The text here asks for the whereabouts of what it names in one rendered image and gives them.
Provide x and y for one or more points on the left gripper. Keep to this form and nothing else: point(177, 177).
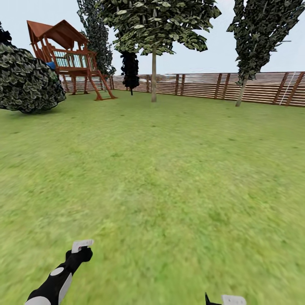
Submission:
point(83, 255)

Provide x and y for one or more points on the bush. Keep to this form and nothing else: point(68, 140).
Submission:
point(27, 84)

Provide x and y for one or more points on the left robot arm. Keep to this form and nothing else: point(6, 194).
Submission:
point(53, 290)

